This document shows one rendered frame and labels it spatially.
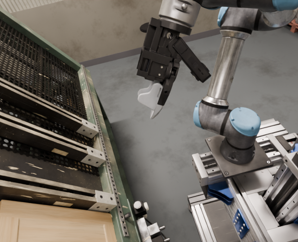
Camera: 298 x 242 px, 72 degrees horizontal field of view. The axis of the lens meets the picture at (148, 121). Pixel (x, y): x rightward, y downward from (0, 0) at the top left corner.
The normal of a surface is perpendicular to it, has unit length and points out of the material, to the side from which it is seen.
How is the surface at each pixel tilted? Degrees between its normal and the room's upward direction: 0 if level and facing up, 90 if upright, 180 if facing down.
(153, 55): 68
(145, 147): 0
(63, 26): 90
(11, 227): 60
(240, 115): 8
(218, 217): 0
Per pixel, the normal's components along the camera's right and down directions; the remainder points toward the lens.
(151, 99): 0.04, 0.47
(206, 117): -0.54, 0.18
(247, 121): -0.04, -0.62
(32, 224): 0.73, -0.64
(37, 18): 0.20, 0.70
